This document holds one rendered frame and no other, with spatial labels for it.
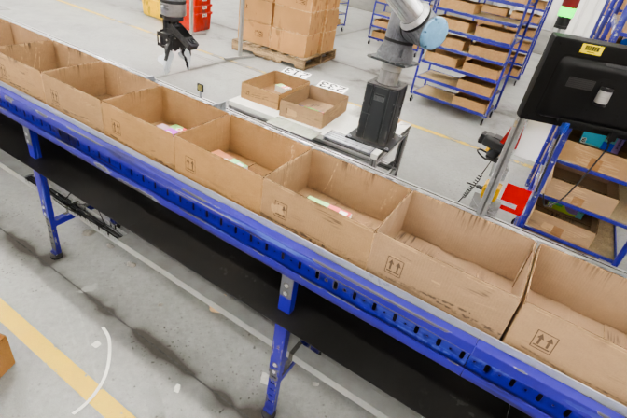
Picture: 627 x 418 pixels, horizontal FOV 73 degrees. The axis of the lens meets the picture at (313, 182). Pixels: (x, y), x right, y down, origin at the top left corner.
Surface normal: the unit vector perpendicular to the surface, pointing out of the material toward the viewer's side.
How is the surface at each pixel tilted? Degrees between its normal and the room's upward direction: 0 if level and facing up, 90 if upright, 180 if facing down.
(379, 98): 90
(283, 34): 92
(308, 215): 90
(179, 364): 0
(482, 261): 89
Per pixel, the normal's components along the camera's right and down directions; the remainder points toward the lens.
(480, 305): -0.52, 0.38
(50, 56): 0.83, 0.38
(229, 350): 0.15, -0.84
